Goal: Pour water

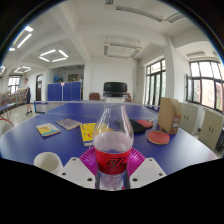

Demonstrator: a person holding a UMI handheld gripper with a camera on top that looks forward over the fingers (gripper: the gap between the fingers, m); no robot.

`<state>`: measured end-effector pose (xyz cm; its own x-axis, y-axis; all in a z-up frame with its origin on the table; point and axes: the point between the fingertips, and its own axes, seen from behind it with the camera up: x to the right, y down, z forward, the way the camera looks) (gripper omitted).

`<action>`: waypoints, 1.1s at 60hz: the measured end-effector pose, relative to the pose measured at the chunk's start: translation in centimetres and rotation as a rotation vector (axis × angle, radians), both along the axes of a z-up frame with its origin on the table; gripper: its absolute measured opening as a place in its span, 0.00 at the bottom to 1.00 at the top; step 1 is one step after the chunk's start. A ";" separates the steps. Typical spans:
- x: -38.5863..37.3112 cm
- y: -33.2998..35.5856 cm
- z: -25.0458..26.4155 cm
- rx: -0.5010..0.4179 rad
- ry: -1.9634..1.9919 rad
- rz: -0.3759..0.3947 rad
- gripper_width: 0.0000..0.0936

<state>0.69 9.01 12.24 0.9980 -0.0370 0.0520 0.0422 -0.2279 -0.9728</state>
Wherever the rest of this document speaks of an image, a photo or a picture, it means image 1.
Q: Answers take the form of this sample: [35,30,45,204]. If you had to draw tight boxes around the small yellow and blue book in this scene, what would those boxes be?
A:
[35,122,62,138]

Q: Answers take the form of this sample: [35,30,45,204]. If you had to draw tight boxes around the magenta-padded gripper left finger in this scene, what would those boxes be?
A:
[57,146,100,190]

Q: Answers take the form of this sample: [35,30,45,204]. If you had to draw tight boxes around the black bin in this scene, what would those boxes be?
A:
[215,128,224,154]

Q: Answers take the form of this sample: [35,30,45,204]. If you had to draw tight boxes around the framed wall picture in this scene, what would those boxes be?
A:
[67,73,81,83]

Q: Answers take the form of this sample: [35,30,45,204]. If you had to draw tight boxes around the white mug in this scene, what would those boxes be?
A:
[33,151,64,176]

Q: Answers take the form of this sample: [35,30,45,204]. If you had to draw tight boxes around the beige cabinet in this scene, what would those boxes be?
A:
[199,109,224,151]
[179,101,203,136]

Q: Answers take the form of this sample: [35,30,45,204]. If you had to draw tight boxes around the tall narrow window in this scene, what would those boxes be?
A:
[144,59,167,106]

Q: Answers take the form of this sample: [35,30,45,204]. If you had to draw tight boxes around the black paddle case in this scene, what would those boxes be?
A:
[128,118,147,135]

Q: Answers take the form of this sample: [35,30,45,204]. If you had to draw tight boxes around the brown cardboard box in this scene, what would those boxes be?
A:
[156,96,182,135]

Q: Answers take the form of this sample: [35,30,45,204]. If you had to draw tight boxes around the ceiling lights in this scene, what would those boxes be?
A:
[0,24,69,74]

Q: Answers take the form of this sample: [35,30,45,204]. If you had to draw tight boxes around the grey book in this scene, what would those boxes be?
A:
[55,118,83,131]

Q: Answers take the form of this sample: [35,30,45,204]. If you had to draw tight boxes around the blue partition panels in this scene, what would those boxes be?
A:
[46,81,83,102]

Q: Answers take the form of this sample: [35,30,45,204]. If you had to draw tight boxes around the wide multi-pane window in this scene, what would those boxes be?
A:
[186,59,224,113]

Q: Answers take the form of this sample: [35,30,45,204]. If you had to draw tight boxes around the red table tennis paddle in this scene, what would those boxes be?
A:
[146,129,171,146]
[136,118,155,129]

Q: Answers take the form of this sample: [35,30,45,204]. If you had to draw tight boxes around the dark door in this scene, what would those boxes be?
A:
[35,74,44,102]

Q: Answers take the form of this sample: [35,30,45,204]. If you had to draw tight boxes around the blue table with red legs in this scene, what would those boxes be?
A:
[0,101,17,128]

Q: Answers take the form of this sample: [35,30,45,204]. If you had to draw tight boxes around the clear bottle with red label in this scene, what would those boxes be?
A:
[92,81,135,191]

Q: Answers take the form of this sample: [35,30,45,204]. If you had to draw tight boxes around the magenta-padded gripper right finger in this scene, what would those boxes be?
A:
[125,147,168,190]

